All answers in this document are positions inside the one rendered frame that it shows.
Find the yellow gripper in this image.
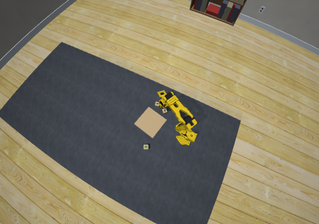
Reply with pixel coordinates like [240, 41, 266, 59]
[157, 90, 168, 109]

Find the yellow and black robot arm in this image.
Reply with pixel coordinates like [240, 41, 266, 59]
[159, 92, 197, 146]

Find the tan flat mat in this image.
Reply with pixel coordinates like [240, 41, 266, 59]
[135, 107, 166, 138]

